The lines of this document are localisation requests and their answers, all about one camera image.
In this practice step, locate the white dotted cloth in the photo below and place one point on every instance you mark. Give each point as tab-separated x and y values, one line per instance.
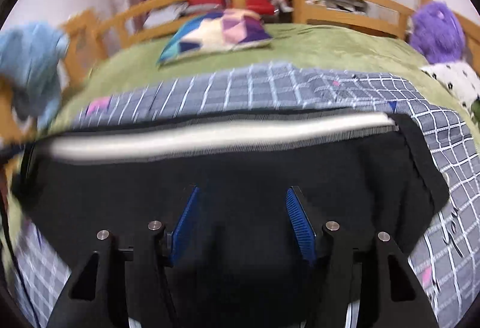
460	80

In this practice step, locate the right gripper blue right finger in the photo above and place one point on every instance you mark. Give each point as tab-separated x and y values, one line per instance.
298	209

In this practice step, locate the green fleece blanket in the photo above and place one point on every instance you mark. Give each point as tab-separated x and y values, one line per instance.
307	65

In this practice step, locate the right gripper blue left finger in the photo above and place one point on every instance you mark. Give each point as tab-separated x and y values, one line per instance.
183	213

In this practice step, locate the black pants with white stripe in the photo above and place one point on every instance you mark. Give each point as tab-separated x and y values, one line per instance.
101	198

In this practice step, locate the wooden bed frame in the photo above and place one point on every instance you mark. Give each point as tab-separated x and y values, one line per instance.
86	31

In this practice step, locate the purple plush toy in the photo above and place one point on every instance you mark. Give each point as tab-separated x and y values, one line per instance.
437	33

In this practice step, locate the grey checked bed sheet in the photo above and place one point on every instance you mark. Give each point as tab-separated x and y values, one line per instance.
264	196

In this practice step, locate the light blue towel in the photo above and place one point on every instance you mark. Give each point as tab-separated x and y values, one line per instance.
30	55

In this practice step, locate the colourful geometric pillow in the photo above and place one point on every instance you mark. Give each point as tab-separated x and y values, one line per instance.
218	31

